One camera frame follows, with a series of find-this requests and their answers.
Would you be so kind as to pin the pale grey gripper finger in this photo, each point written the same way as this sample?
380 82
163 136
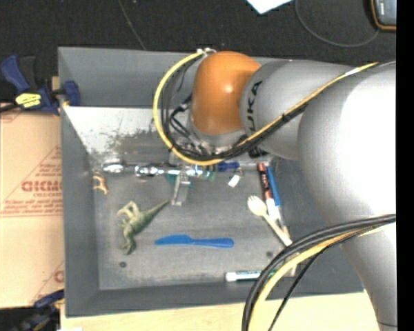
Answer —
184 193
176 193

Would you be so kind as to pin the small blue object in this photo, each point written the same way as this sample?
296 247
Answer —
227 165

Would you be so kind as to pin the shiny chrome metal tool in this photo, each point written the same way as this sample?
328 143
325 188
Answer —
145 170

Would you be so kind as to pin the small white tag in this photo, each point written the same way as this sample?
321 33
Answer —
234 181

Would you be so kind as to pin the blue plastic knife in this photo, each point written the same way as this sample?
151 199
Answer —
193 242

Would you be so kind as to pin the green toy dinosaur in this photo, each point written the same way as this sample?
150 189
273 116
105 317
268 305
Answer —
136 222

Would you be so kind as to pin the grey metal bin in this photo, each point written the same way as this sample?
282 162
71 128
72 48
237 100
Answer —
200 260

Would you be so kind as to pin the white plastic spork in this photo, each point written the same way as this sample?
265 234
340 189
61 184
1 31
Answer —
258 207

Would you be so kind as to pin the blue and white pen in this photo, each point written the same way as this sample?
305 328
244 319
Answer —
273 191

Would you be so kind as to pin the white and green marker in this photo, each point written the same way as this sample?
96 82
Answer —
241 276

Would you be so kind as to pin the brown cardboard board, red print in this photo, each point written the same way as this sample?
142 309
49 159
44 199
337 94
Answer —
27 219

